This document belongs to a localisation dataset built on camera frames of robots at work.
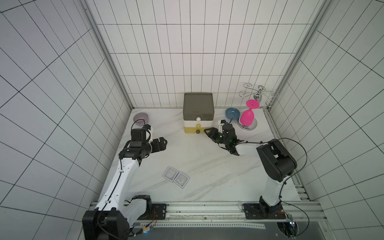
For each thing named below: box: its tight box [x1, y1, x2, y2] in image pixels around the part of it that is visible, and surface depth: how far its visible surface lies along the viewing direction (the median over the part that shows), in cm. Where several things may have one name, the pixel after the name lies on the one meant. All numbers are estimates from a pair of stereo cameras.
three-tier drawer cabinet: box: [183, 92, 215, 133], surface depth 96 cm
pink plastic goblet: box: [240, 99, 260, 127], surface depth 91 cm
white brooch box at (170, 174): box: [162, 166, 179, 183], surface depth 87 cm
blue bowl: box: [225, 107, 241, 120], surface depth 116 cm
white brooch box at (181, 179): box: [173, 171, 190, 189], surface depth 85 cm
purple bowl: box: [133, 112, 150, 125], surface depth 109 cm
